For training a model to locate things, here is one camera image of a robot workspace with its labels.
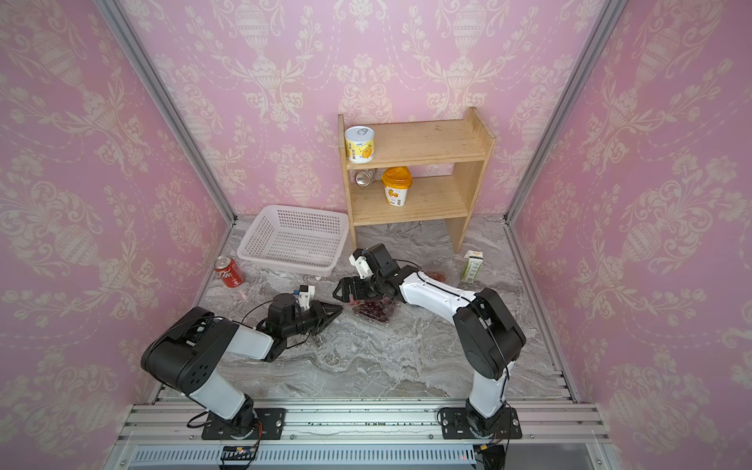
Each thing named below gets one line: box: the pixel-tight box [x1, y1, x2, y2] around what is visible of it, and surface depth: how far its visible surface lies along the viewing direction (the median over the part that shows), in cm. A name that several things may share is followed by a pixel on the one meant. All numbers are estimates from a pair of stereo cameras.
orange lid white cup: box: [381, 165, 414, 208], surface depth 91 cm
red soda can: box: [213, 255, 245, 289], surface depth 96 cm
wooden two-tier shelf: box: [337, 106, 497, 254], surface depth 88 cm
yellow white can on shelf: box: [344, 125, 376, 165], surface depth 74 cm
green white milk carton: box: [461, 249, 484, 284], surface depth 94 cm
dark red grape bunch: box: [350, 296, 396, 323], surface depth 92 cm
